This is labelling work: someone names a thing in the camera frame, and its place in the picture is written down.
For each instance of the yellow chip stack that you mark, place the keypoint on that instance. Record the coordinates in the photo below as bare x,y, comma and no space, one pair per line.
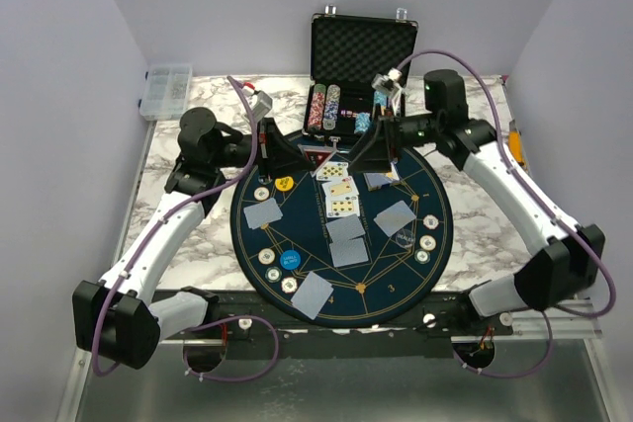
380,101

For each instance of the blue playing card box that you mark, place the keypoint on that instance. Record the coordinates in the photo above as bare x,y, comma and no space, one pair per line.
377,181

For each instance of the face-down board card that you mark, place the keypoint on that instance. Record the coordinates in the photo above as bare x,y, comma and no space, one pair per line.
345,228
348,252

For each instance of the blue grey chip stack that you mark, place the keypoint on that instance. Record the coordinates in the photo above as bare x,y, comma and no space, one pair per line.
332,102

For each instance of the red white chip stack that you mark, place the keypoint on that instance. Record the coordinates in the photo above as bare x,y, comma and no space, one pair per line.
316,107

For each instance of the round blue poker mat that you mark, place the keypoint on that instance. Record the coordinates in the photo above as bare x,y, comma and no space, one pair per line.
388,284

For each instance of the green white chip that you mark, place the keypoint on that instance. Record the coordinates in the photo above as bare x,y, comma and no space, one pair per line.
273,275

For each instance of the clear plastic organizer box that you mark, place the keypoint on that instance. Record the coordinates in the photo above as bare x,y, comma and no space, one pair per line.
166,90

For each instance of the yellow white poker chip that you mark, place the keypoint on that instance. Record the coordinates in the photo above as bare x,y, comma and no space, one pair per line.
427,243

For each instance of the orange utility knife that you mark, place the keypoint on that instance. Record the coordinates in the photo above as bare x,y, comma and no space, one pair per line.
514,144

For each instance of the light blue chip stack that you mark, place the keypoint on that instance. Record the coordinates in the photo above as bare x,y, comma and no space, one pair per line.
362,123

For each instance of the playing card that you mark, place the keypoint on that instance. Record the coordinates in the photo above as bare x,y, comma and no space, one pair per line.
311,295
262,213
394,218

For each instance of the red triangular card marker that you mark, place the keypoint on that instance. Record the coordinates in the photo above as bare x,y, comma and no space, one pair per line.
317,155

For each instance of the yellow big blind button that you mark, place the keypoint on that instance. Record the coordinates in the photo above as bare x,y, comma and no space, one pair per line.
284,184

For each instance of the clear dealer button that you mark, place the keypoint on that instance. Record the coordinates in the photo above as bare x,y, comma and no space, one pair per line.
404,238

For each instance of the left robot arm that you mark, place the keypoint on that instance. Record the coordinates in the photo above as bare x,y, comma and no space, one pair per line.
117,317

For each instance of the yellow fifty poker chip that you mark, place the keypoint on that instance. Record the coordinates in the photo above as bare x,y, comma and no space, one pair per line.
261,194

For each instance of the black aluminium chip case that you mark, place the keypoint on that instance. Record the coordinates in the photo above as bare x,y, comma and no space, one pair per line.
349,51

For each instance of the row of dice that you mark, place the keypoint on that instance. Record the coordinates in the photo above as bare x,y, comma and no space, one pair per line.
348,114

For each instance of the blue small blind button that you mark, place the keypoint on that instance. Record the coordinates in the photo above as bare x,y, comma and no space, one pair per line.
290,260

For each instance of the green poker chip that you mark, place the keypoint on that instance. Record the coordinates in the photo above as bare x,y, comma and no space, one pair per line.
421,256

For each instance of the eight of clubs card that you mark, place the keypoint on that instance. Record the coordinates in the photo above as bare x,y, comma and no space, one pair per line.
332,170

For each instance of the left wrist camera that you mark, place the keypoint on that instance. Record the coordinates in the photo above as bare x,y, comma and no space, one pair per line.
259,101

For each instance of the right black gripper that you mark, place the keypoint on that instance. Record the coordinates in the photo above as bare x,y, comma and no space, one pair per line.
382,144

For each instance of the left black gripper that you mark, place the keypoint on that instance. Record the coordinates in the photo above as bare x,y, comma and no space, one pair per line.
275,153

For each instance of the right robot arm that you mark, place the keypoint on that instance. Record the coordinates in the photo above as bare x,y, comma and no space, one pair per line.
563,253

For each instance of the two of hearts card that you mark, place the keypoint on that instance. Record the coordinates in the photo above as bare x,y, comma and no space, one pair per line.
340,188

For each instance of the black mounting base rail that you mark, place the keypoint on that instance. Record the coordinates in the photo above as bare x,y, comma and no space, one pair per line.
428,330

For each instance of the red white poker chip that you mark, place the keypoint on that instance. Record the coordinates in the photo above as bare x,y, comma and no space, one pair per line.
430,221

